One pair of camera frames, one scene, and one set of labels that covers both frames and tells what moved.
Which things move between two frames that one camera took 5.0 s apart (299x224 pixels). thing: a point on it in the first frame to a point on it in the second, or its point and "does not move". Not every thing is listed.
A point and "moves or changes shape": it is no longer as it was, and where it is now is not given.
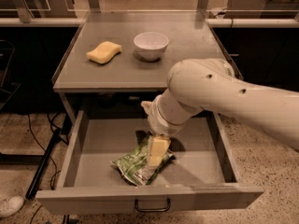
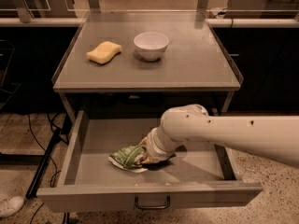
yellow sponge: [104, 52] does not move
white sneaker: [10, 205] does not move
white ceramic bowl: [150, 46] does not move
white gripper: [158, 122] to [152, 149]
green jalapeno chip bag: [134, 165] moves or changes shape
